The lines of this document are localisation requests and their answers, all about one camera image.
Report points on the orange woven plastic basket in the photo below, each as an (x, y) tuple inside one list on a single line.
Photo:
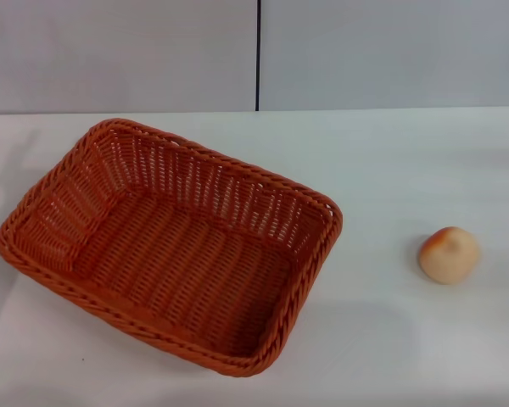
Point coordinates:
[(182, 263)]

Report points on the peach-coloured round fruit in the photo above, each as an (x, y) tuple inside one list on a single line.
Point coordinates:
[(449, 255)]

